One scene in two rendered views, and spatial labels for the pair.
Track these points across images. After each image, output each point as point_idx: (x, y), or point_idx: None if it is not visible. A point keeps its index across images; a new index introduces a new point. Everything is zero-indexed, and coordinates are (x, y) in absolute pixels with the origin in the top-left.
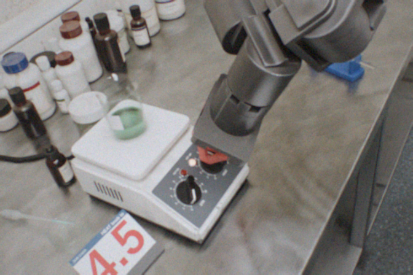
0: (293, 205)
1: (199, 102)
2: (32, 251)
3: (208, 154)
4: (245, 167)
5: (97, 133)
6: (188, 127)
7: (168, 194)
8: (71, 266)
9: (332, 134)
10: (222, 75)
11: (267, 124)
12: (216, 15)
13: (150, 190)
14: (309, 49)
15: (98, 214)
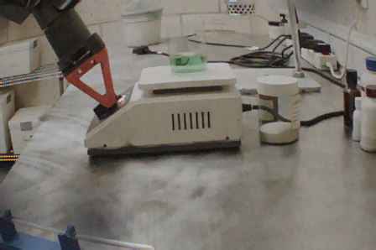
0: (44, 154)
1: (217, 185)
2: None
3: (106, 95)
4: (86, 138)
5: (218, 67)
6: (143, 97)
7: (123, 92)
8: None
9: (24, 190)
10: (94, 33)
11: (97, 188)
12: None
13: (135, 83)
14: (26, 7)
15: None
